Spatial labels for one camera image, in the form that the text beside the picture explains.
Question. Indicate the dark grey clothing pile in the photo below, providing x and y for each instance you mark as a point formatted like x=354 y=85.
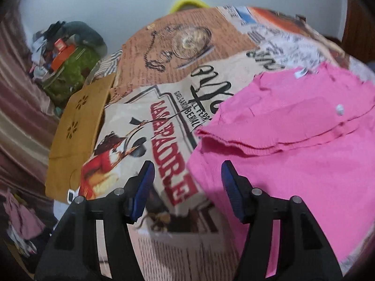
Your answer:
x=77 y=33

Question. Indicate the pink knit garment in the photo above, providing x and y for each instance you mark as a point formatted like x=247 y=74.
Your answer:
x=294 y=132

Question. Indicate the orange box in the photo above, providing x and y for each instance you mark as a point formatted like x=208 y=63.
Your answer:
x=61 y=51

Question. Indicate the newspaper print bed sheet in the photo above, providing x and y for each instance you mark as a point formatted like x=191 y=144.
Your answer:
x=171 y=79

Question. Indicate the bamboo lap desk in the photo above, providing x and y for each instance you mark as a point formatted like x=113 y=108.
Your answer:
x=75 y=138

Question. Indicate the green fabric storage bin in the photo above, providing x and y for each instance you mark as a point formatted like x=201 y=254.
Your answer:
x=70 y=76

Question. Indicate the striped red gold curtain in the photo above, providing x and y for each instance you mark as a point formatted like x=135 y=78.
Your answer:
x=28 y=123

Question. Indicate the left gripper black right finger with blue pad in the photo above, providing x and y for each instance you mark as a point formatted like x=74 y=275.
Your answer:
x=304 y=252

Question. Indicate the pink cloth at bedside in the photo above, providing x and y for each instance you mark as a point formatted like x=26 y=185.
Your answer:
x=25 y=222

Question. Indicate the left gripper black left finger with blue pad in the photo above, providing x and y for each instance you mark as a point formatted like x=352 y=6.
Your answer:
x=71 y=253

